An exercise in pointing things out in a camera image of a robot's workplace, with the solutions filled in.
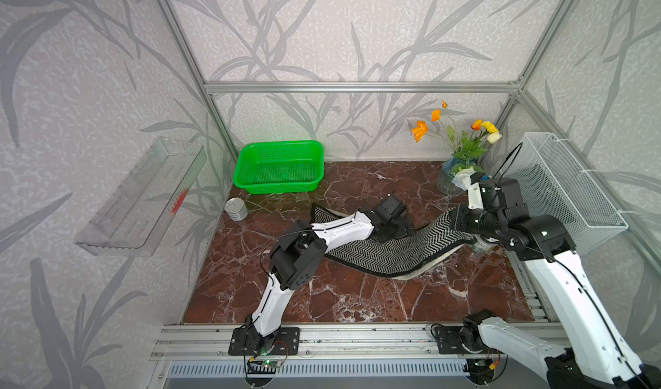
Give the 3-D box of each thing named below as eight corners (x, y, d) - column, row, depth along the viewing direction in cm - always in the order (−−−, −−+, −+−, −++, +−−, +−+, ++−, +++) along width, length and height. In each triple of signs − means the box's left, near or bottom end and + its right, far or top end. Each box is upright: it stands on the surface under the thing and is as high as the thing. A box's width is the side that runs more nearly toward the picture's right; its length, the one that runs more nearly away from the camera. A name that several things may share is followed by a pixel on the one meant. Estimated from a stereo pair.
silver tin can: (227, 221, 102) (221, 213, 98) (232, 205, 107) (227, 197, 103) (245, 221, 102) (240, 213, 98) (250, 205, 107) (245, 197, 103)
